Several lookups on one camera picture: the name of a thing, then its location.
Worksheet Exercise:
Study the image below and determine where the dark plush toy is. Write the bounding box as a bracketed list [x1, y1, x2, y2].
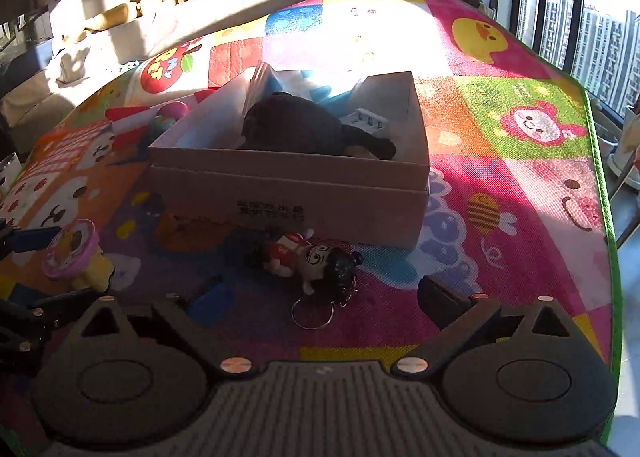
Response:
[239, 91, 398, 160]

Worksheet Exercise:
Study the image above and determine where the doll keychain with black hair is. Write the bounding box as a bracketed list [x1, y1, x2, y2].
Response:
[260, 229, 363, 330]

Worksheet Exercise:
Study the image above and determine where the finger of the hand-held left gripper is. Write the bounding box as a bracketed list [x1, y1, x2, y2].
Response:
[0, 220, 63, 258]
[0, 283, 103, 373]

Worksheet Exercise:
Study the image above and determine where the pink toy egg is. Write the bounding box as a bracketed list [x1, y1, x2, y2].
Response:
[156, 101, 191, 121]

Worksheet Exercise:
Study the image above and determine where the white plant pot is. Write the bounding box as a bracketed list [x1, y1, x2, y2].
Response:
[607, 104, 640, 188]

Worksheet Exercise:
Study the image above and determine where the small white container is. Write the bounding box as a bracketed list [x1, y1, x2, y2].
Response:
[0, 153, 23, 195]

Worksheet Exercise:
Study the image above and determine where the blue tissue packet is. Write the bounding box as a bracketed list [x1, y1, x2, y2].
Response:
[248, 61, 368, 110]

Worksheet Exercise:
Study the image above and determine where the teal toy ball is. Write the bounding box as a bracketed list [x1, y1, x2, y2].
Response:
[150, 116, 177, 138]

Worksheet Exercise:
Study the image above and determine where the pink and yellow toy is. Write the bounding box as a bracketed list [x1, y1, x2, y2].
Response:
[42, 218, 115, 291]

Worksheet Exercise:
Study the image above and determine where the long beige plush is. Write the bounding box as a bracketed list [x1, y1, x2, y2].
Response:
[82, 2, 143, 35]

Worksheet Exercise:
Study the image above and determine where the white cardboard box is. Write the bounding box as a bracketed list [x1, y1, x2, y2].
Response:
[147, 70, 431, 252]

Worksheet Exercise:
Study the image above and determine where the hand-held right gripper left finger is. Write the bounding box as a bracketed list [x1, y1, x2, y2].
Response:
[77, 274, 258, 379]

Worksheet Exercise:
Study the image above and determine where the colourful cartoon play mat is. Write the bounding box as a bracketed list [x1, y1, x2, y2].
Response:
[0, 0, 623, 443]

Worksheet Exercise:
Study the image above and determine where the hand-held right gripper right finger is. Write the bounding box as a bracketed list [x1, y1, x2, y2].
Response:
[392, 276, 573, 379]

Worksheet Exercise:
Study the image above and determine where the cream sofa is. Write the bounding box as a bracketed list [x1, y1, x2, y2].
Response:
[0, 0, 351, 138]

